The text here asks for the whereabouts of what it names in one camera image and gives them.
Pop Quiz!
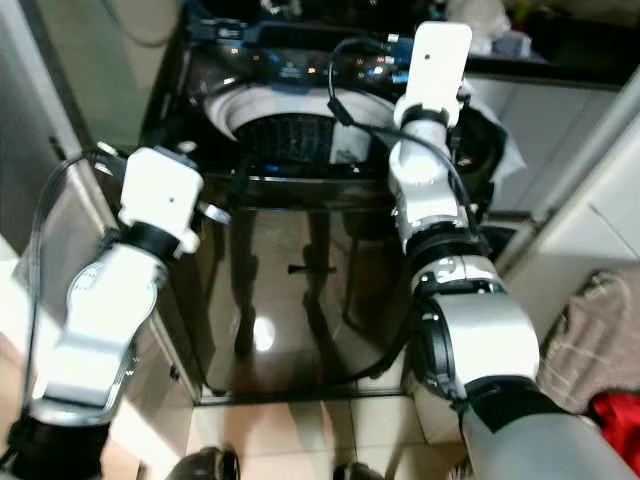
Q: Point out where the dark grey top-load washing machine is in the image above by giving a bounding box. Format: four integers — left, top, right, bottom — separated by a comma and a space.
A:
150, 15, 531, 403

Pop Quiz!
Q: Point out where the grey door panel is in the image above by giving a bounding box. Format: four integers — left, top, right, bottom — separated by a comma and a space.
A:
0, 0, 66, 251

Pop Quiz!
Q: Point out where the dark left robot foot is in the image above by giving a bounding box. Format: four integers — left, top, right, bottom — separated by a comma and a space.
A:
178, 446, 243, 480

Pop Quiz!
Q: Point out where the white cabinet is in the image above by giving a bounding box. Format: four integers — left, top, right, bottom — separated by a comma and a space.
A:
470, 70, 640, 331

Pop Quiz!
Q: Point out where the beige cloth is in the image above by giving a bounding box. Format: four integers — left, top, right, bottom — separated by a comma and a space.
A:
538, 268, 640, 413

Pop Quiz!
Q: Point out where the red cloth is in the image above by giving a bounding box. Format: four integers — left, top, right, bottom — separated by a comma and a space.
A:
588, 392, 640, 473

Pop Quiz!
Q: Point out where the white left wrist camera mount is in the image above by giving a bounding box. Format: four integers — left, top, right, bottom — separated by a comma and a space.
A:
115, 147, 206, 253

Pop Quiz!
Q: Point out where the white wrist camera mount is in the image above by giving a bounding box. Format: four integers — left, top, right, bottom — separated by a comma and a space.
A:
393, 22, 474, 123
115, 147, 206, 253

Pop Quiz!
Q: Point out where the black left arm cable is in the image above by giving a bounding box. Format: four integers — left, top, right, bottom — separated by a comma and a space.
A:
22, 150, 106, 411

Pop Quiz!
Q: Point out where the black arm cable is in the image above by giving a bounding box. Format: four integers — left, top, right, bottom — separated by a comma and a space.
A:
325, 36, 481, 241
22, 150, 106, 411

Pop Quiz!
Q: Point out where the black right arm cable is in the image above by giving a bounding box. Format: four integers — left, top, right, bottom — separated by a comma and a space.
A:
325, 36, 481, 241

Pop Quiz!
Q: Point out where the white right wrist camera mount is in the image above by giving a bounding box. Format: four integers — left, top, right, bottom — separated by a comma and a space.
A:
393, 22, 474, 123

